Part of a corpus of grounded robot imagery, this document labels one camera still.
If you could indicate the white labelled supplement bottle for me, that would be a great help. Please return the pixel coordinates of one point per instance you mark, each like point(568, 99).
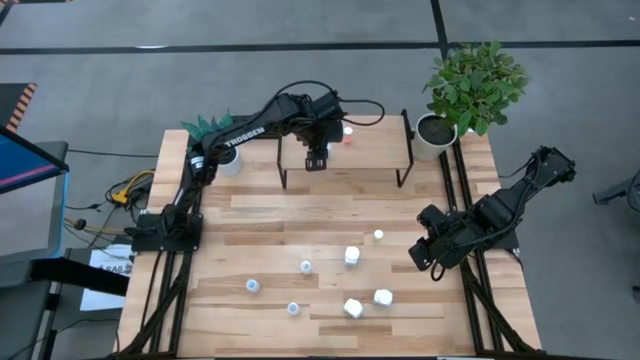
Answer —
point(383, 297)
point(353, 308)
point(352, 254)

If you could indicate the wooden shelf with black legs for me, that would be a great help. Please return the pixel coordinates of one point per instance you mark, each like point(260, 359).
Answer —
point(375, 150)

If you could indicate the green leafy plant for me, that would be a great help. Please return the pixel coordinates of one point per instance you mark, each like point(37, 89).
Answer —
point(475, 85)

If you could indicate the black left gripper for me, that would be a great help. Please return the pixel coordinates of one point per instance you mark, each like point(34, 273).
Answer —
point(320, 134)

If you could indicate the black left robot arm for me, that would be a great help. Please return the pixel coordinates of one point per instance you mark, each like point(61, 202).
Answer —
point(245, 134)

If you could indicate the translucent white plastic bottle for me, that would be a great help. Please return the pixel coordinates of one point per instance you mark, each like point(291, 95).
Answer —
point(293, 308)
point(306, 267)
point(252, 285)

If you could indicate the orange black hazard striped mat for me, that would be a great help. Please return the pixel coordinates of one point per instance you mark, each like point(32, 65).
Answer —
point(22, 107)

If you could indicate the white round plant pot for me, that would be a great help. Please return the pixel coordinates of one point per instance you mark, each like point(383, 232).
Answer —
point(235, 165)

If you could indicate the red vial with white cap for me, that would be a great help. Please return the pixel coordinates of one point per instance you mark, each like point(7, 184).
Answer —
point(347, 132)

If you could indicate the blue-edged screen cart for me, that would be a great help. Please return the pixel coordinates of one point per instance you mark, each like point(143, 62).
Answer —
point(25, 200)

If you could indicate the black aluminium table frame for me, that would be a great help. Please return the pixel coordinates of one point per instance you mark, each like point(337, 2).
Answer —
point(167, 300)
point(480, 310)

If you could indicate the white pot with soil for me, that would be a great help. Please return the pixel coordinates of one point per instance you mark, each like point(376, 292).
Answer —
point(432, 132)

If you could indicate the white paper sheet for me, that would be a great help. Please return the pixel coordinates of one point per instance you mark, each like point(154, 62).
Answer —
point(107, 280)

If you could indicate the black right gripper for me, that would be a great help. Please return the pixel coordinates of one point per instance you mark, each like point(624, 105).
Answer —
point(445, 230)

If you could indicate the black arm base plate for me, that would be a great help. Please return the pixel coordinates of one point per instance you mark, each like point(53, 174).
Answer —
point(150, 240)

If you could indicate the black chair base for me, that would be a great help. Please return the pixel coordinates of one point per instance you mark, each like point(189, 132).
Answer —
point(617, 192)

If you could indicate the dark green snake plant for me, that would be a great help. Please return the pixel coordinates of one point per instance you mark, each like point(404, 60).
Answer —
point(205, 125)

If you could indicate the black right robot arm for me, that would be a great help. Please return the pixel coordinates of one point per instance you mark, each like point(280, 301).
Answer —
point(505, 210)

